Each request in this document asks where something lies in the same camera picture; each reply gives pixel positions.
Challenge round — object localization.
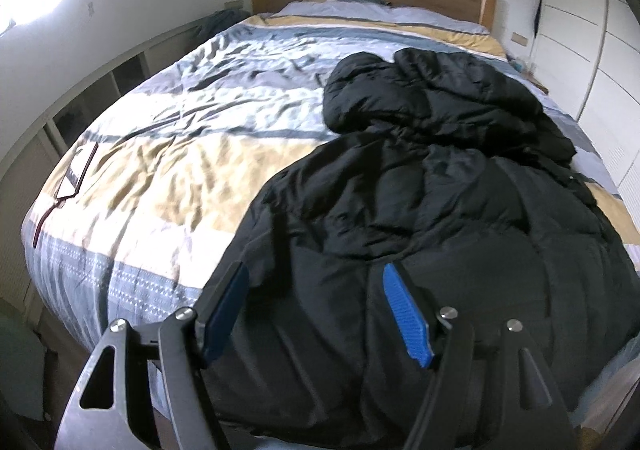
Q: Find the bed with striped duvet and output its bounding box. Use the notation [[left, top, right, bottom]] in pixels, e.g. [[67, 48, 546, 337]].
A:
[[20, 0, 640, 450]]

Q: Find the teal crumpled cloth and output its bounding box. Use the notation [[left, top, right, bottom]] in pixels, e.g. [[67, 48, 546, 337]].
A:
[[192, 9, 251, 43]]

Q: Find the white wardrobe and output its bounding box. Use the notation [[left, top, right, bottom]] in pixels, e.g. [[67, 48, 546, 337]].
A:
[[527, 0, 640, 201]]

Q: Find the white low shelf unit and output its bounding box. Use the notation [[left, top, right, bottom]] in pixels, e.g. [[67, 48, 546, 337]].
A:
[[0, 12, 251, 326]]

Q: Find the dark red cord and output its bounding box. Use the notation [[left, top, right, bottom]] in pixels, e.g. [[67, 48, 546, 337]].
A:
[[32, 200, 57, 247]]

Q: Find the pale striped pillow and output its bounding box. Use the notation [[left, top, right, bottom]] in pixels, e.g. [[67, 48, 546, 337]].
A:
[[274, 0, 491, 36]]

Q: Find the black puffer jacket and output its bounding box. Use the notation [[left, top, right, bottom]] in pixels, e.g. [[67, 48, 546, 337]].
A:
[[202, 47, 640, 450]]

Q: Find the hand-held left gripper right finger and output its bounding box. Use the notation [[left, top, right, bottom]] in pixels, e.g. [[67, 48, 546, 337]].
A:
[[382, 262, 571, 450]]

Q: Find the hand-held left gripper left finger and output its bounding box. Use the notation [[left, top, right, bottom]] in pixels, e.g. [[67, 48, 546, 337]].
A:
[[54, 260, 251, 450]]

